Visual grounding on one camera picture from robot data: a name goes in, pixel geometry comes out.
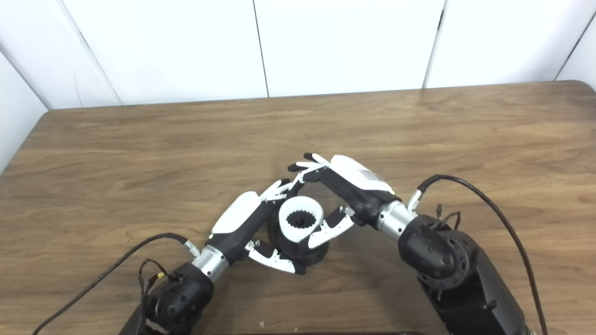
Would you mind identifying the thin wires on left arm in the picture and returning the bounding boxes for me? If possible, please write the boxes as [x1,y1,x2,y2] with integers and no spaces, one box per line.
[137,259,171,299]

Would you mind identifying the thin wires on arm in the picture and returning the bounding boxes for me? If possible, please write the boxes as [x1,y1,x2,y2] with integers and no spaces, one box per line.
[137,259,171,299]
[431,203,462,231]

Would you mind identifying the thin wires on right arm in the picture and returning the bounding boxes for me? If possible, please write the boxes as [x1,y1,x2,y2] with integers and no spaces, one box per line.
[431,203,462,231]

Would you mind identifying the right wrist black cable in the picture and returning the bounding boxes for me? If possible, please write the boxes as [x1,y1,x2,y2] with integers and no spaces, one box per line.
[407,174,549,335]

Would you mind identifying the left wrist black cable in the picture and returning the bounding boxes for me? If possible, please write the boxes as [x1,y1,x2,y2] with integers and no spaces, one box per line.
[32,233,201,335]

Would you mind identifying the round black plastic part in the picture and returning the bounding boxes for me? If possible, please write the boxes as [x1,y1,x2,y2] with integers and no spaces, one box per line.
[268,205,330,268]

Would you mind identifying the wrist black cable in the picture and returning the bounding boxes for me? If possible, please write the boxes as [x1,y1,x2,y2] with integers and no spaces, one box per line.
[407,174,549,335]
[32,233,201,335]

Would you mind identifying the white plastic ring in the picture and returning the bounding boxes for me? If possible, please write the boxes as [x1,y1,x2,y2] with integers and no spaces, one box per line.
[278,196,325,244]

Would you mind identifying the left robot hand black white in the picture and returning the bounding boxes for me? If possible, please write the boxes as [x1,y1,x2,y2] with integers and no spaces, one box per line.
[205,178,308,275]

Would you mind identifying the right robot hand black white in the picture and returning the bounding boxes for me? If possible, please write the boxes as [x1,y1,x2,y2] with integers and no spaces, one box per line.
[287,153,402,249]

